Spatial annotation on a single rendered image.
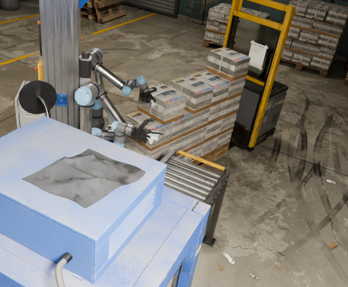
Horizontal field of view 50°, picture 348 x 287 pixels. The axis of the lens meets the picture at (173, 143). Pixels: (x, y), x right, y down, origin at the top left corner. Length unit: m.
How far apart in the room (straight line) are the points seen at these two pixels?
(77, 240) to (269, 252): 2.74
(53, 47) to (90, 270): 1.93
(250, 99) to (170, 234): 3.64
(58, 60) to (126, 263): 1.86
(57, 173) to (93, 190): 0.15
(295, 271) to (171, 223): 2.32
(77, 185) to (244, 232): 2.73
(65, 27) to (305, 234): 2.91
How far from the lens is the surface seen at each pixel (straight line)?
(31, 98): 1.83
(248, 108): 4.95
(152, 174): 1.35
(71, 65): 2.86
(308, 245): 3.95
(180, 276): 1.82
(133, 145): 3.69
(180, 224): 1.46
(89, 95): 2.59
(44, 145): 1.48
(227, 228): 3.79
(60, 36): 2.81
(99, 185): 1.26
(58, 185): 1.27
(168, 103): 3.43
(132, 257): 1.34
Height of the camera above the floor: 2.56
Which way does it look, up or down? 32 degrees down
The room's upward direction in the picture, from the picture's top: 9 degrees clockwise
